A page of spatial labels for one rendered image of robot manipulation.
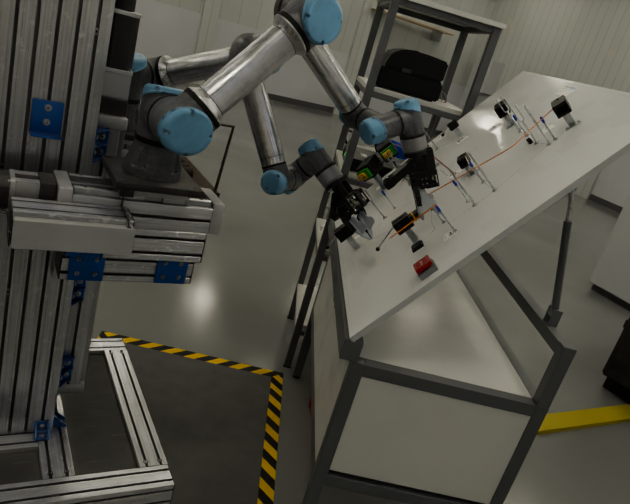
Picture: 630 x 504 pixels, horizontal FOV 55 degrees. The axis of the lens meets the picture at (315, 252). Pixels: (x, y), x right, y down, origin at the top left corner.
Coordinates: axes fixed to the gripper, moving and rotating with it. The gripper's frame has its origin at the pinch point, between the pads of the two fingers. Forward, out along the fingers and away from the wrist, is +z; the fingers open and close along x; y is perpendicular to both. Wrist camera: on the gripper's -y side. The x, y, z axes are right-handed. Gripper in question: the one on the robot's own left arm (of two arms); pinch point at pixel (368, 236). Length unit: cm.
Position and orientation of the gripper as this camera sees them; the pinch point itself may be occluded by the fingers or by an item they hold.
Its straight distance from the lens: 191.5
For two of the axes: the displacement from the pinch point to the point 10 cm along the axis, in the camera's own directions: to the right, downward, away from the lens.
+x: 7.3, -4.8, 5.0
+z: 5.7, 8.2, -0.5
